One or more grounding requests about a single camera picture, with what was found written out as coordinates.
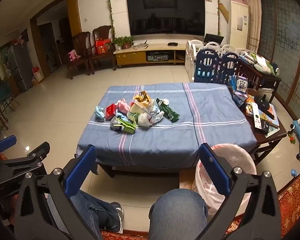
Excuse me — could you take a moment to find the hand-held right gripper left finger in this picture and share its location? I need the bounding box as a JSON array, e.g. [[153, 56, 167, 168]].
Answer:
[[14, 144, 102, 240]]

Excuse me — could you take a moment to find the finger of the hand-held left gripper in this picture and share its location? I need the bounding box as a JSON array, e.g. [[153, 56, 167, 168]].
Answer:
[[0, 141, 51, 178], [0, 135, 17, 155]]

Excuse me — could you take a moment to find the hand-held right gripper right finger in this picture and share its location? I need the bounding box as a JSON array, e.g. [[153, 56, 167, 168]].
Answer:
[[197, 143, 282, 240]]

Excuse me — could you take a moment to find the grey plastic bag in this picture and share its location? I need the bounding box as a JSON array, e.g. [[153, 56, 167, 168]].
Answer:
[[110, 116, 123, 132]]

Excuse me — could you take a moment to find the blue face mask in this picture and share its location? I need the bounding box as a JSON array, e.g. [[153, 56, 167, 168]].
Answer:
[[94, 106, 105, 122]]

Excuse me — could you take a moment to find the green carton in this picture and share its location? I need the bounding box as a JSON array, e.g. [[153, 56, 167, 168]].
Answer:
[[117, 119, 137, 133]]

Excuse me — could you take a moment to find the dark green packet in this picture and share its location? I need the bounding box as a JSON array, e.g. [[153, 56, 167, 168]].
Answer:
[[156, 98, 180, 123]]

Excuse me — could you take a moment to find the pink plastic bag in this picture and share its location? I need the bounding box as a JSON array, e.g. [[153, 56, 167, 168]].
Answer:
[[116, 100, 130, 113]]

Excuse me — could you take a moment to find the white paper cup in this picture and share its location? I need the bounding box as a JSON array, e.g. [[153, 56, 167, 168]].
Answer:
[[126, 102, 150, 123]]

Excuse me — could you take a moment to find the white plastic bag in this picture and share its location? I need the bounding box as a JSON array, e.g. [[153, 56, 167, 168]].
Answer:
[[137, 112, 164, 127]]

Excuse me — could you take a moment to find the clear plastic bag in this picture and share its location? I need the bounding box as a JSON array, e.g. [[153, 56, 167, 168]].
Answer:
[[147, 99, 158, 113]]

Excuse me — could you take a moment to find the golden snack packet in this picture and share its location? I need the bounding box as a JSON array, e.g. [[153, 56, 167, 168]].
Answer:
[[133, 91, 152, 108]]

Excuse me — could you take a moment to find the person's left leg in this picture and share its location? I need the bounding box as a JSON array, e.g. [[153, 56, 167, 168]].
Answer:
[[70, 190, 120, 240]]

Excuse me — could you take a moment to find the person's leg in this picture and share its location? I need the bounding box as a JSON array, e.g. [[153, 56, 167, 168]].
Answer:
[[149, 189, 209, 240], [70, 190, 120, 240]]

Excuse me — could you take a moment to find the green folding chair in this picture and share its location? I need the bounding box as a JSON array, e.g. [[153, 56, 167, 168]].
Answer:
[[0, 82, 19, 113]]

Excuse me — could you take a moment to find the person's right leg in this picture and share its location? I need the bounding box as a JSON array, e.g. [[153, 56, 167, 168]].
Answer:
[[149, 189, 209, 240]]

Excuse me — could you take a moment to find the blue striped blanket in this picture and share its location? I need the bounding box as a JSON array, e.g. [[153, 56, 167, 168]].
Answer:
[[76, 82, 257, 167]]

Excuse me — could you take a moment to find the person's left shoe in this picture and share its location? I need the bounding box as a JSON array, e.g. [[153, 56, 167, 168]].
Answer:
[[114, 201, 124, 233]]

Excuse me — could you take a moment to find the dark wooden side table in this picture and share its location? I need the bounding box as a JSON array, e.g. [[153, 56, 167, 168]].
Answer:
[[230, 86, 288, 165]]

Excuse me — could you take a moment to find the white remote control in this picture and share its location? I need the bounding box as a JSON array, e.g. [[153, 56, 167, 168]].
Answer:
[[251, 102, 260, 128]]

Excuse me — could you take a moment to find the red white bag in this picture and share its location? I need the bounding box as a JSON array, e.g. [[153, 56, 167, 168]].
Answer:
[[32, 66, 44, 83]]

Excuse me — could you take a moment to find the grey refrigerator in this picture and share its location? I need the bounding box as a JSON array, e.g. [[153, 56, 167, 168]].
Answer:
[[7, 44, 34, 92]]

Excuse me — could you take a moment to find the colourful picture book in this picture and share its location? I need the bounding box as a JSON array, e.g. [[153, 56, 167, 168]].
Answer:
[[261, 104, 280, 138]]

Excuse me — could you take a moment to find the pile of blue toy boxes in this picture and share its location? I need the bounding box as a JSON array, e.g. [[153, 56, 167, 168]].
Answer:
[[229, 76, 249, 105]]

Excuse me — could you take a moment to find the red patterned rug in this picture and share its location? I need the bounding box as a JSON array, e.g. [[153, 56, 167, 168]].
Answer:
[[225, 165, 300, 240]]

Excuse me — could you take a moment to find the dark wooden console table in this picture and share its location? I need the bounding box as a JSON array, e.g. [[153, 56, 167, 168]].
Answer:
[[236, 55, 282, 90]]

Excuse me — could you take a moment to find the blue playpen panel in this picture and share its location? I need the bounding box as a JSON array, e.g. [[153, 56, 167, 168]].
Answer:
[[195, 49, 222, 83], [220, 52, 240, 83]]

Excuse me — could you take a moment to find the white playpen fence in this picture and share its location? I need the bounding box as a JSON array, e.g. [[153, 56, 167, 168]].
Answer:
[[185, 40, 243, 83]]

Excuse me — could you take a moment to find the white cloth bag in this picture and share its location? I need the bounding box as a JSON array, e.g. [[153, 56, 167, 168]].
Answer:
[[254, 55, 273, 74]]

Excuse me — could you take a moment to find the yellow wooden television cabinet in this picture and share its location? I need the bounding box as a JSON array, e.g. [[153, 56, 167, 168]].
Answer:
[[114, 44, 190, 68]]

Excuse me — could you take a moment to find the dark wooden armchair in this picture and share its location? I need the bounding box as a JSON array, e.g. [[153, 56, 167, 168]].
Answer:
[[89, 26, 117, 75], [66, 32, 93, 79]]

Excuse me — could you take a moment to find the red gift box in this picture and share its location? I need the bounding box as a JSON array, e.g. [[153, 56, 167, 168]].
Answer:
[[95, 39, 113, 55]]

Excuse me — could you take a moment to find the black audio receiver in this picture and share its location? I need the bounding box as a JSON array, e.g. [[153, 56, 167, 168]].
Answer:
[[147, 52, 170, 62]]

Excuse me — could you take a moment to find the black laptop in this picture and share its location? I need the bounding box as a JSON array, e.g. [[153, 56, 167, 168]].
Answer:
[[204, 33, 224, 46]]

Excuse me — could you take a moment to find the frosted glass sliding door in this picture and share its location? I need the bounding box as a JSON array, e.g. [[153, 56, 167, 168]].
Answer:
[[260, 0, 300, 120]]

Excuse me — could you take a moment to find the green potted plant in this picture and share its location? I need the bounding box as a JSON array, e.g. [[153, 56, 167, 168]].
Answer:
[[112, 36, 134, 50]]

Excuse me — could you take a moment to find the white standing air conditioner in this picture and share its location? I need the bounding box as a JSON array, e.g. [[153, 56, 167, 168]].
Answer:
[[229, 0, 249, 50]]

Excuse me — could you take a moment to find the beige curtain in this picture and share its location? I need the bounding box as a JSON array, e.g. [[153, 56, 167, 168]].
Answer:
[[242, 0, 262, 53]]

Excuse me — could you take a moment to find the black television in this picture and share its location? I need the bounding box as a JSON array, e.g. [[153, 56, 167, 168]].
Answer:
[[127, 0, 206, 37]]

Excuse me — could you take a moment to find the artificial ivy garland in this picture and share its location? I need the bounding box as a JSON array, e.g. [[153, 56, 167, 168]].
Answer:
[[106, 0, 115, 40], [215, 0, 222, 35]]

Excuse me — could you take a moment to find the slanted wooden wall shelf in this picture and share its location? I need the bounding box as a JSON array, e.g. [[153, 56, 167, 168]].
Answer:
[[219, 4, 231, 23]]

